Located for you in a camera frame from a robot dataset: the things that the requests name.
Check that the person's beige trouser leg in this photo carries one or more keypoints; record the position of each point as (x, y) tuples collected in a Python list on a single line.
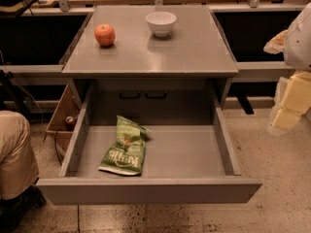
[(18, 165)]

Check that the grey counter cabinet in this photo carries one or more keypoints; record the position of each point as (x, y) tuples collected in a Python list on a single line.
[(195, 48)]

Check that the red apple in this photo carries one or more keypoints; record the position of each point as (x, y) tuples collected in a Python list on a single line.
[(105, 35)]

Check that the red soda can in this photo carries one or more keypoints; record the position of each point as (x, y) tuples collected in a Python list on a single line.
[(70, 122)]

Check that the black drawer handle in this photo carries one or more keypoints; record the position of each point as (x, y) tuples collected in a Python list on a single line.
[(130, 94), (156, 94)]

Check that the white bowl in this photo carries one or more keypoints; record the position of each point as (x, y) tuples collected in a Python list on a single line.
[(161, 23)]

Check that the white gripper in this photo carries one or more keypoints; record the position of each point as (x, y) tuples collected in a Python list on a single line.
[(298, 46)]

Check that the left black drawer handle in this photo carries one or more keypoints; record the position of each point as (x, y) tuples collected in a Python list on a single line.
[(130, 94)]

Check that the green jalapeno chip bag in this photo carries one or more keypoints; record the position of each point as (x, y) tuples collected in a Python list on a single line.
[(126, 155)]

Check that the right black drawer handle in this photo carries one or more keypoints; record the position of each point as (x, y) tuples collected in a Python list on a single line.
[(156, 94)]

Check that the cardboard box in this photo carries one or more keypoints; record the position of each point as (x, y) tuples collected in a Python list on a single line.
[(66, 107)]

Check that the grey open top drawer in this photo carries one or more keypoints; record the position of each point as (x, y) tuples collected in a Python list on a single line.
[(189, 156)]

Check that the black shoe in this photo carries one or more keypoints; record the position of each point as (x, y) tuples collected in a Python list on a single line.
[(12, 211)]

